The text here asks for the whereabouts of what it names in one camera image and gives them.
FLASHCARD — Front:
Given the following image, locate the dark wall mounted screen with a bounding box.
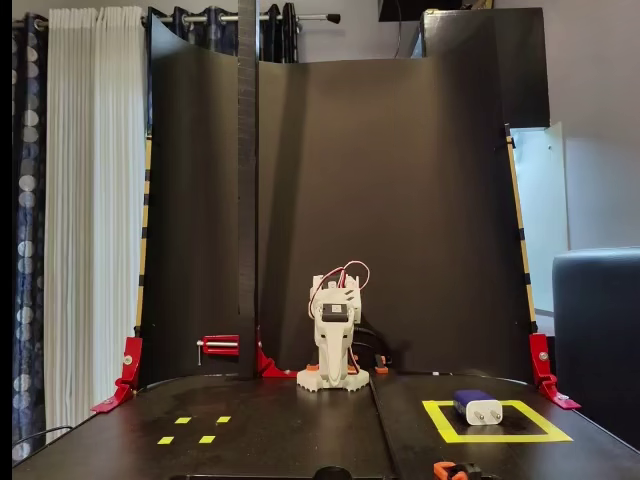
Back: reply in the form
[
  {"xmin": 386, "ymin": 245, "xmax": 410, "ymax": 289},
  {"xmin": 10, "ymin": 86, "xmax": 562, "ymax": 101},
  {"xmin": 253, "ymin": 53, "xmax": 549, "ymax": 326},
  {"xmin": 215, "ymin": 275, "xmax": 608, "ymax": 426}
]
[{"xmin": 378, "ymin": 0, "xmax": 496, "ymax": 24}]

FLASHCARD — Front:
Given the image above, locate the thin grey cable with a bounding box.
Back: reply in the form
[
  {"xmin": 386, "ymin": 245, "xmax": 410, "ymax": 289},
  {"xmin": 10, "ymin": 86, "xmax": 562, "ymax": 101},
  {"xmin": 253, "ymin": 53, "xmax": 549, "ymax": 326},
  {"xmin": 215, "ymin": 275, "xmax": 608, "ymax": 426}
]
[{"xmin": 12, "ymin": 424, "xmax": 74, "ymax": 454}]

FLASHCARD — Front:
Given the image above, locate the black cabinet panel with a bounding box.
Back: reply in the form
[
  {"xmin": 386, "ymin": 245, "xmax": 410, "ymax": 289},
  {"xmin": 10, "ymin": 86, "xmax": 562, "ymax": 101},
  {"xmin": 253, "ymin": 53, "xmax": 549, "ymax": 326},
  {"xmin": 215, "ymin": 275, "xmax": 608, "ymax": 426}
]
[{"xmin": 422, "ymin": 5, "xmax": 551, "ymax": 129}]

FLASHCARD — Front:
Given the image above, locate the red corner bracket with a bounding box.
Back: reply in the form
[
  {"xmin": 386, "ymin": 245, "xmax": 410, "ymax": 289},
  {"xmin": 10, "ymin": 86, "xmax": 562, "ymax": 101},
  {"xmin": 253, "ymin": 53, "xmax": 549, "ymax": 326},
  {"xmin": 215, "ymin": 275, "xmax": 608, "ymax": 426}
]
[
  {"xmin": 528, "ymin": 332, "xmax": 582, "ymax": 412},
  {"xmin": 89, "ymin": 336, "xmax": 144, "ymax": 415}
]

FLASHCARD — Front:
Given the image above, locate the dark blue armchair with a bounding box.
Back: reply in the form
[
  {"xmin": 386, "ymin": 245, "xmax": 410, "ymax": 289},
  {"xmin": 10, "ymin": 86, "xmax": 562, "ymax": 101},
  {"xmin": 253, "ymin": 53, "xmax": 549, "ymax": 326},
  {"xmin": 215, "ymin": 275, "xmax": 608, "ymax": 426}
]
[{"xmin": 551, "ymin": 246, "xmax": 640, "ymax": 451}]

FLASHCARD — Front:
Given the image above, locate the black backdrop sheet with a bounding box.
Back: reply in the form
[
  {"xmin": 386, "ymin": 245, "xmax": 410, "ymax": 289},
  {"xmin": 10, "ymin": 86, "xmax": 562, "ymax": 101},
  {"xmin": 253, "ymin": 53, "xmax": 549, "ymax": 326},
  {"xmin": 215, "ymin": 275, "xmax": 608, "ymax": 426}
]
[{"xmin": 135, "ymin": 12, "xmax": 536, "ymax": 389}]

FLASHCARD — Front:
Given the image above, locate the red screw clamp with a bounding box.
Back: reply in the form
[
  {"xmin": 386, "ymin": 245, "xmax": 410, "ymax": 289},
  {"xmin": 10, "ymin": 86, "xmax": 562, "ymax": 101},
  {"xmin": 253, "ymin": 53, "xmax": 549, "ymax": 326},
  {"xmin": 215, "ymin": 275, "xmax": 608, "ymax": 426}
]
[{"xmin": 195, "ymin": 333, "xmax": 241, "ymax": 367}]

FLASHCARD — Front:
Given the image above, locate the red white servo wire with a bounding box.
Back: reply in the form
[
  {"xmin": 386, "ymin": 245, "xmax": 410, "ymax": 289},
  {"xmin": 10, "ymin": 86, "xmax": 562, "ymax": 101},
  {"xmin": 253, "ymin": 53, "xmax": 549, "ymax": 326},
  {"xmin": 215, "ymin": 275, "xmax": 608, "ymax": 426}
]
[{"xmin": 307, "ymin": 259, "xmax": 372, "ymax": 321}]

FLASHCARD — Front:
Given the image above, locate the red post foot bracket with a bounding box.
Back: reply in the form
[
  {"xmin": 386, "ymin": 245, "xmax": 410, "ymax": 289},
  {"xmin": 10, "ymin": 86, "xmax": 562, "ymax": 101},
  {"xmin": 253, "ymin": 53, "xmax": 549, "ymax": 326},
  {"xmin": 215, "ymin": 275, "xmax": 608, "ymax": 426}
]
[{"xmin": 256, "ymin": 324, "xmax": 300, "ymax": 380}]

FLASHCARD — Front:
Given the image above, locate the dark blue dotted curtain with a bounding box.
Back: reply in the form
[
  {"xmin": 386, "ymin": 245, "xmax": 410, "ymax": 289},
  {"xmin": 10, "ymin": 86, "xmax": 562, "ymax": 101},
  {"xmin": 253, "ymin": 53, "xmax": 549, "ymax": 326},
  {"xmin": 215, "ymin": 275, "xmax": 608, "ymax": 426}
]
[
  {"xmin": 146, "ymin": 2, "xmax": 301, "ymax": 136},
  {"xmin": 12, "ymin": 12, "xmax": 50, "ymax": 464}
]

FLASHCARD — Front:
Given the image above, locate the metal curtain rod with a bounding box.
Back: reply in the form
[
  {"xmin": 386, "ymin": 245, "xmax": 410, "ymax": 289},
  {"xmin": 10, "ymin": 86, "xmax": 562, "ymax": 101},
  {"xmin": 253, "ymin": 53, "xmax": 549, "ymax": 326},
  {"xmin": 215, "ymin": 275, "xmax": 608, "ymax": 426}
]
[{"xmin": 12, "ymin": 13, "xmax": 342, "ymax": 26}]

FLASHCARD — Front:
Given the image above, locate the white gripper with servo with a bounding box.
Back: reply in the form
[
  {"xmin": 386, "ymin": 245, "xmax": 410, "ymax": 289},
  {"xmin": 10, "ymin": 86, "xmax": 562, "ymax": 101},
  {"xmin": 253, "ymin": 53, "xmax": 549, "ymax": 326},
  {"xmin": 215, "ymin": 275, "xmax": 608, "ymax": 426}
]
[{"xmin": 309, "ymin": 298, "xmax": 362, "ymax": 390}]

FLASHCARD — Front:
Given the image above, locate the blue and white charger plug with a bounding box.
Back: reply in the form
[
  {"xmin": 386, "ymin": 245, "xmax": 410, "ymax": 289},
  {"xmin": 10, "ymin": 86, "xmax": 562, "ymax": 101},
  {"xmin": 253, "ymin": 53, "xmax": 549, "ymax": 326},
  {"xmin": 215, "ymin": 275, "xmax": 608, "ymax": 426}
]
[{"xmin": 452, "ymin": 389, "xmax": 505, "ymax": 428}]

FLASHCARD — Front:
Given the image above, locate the yellow tape square outline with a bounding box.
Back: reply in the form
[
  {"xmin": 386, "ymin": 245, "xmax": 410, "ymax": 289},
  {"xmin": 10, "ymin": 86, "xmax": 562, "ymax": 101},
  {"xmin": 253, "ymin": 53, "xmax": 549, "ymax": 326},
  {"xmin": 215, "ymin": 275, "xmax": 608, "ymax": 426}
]
[{"xmin": 421, "ymin": 398, "xmax": 575, "ymax": 445}]

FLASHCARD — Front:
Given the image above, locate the orange and black spring clamp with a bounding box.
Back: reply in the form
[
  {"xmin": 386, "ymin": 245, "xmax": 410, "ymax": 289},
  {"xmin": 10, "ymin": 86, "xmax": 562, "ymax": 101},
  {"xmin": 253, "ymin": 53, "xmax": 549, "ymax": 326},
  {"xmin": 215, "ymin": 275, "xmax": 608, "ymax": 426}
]
[{"xmin": 432, "ymin": 460, "xmax": 484, "ymax": 480}]

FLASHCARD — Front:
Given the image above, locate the black flat bar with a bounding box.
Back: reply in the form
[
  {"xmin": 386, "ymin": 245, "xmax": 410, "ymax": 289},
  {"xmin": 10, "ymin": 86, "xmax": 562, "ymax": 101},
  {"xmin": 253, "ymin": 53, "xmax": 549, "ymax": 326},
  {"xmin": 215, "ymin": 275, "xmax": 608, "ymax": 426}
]
[{"xmin": 369, "ymin": 377, "xmax": 404, "ymax": 480}]

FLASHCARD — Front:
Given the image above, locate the black vertical notched post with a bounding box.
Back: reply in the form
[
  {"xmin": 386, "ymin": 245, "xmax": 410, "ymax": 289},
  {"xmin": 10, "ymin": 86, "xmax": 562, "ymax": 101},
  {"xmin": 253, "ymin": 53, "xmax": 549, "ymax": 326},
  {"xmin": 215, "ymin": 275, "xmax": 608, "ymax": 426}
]
[{"xmin": 237, "ymin": 0, "xmax": 260, "ymax": 384}]

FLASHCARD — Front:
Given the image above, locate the white pleated curtain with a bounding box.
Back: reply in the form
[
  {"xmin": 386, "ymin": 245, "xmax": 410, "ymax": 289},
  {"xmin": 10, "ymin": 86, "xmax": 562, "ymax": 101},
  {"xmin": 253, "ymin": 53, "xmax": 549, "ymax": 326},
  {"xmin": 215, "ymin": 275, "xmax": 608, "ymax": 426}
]
[{"xmin": 43, "ymin": 5, "xmax": 149, "ymax": 444}]

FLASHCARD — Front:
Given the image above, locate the thin black hanging cable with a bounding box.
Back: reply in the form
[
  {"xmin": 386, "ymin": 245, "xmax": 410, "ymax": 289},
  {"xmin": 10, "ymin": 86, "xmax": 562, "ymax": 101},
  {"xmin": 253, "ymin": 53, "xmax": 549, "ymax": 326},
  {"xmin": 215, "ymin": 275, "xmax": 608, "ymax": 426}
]
[{"xmin": 392, "ymin": 0, "xmax": 404, "ymax": 60}]

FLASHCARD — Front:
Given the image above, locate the striped wooden support stick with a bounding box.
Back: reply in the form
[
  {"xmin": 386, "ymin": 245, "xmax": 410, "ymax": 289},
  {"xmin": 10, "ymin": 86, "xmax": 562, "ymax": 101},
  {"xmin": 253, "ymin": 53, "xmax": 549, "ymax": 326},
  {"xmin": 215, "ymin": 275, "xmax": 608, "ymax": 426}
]
[
  {"xmin": 503, "ymin": 123, "xmax": 539, "ymax": 335},
  {"xmin": 134, "ymin": 137, "xmax": 153, "ymax": 336}
]

